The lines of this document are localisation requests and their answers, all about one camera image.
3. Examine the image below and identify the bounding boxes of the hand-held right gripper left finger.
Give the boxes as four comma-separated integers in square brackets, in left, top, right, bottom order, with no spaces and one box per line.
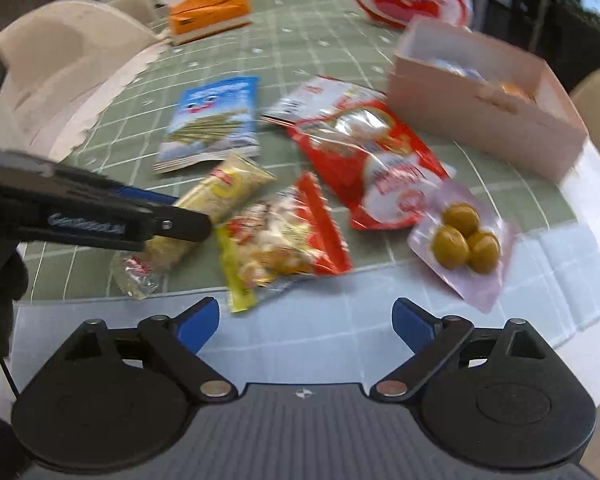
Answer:
[62,296,233,402]

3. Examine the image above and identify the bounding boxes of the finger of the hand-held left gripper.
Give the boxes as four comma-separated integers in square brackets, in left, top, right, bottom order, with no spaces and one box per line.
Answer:
[147,206,214,244]
[0,152,179,207]

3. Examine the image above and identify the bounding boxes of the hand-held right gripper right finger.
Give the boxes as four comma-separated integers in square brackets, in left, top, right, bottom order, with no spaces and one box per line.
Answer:
[371,297,548,401]

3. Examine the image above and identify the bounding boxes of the yellow rice cracker bar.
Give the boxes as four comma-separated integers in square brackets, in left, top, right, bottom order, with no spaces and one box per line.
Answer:
[111,154,277,302]

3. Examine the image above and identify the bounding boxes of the blue cartoon snack packet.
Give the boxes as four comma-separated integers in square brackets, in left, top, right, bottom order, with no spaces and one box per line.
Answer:
[154,76,262,175]

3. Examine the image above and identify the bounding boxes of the yellow red snack packet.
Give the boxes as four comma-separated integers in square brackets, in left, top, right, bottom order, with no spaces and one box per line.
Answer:
[215,171,354,314]

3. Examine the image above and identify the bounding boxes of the white snack packet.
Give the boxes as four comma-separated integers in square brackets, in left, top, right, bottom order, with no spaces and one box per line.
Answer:
[261,95,308,126]

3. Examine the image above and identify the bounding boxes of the large red snack bag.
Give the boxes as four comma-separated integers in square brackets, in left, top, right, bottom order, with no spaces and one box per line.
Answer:
[286,75,452,232]

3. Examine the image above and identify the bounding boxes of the pink cardboard box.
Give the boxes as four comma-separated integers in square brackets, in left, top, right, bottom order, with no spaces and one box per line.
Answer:
[387,19,589,184]

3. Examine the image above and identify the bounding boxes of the round bun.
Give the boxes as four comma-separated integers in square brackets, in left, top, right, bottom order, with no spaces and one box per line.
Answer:
[499,81,537,105]

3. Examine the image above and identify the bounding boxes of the blue silver snack packet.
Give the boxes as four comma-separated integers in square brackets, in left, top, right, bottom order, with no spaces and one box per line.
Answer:
[427,57,487,82]

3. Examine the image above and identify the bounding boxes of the person's left hand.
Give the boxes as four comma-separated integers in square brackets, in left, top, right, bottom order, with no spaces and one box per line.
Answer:
[0,245,29,357]

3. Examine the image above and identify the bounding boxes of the orange tissue box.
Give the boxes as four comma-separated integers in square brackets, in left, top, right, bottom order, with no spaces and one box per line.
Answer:
[160,0,254,46]

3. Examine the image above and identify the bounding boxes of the small black cabinet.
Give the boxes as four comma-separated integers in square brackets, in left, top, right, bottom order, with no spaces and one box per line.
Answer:
[480,0,552,54]

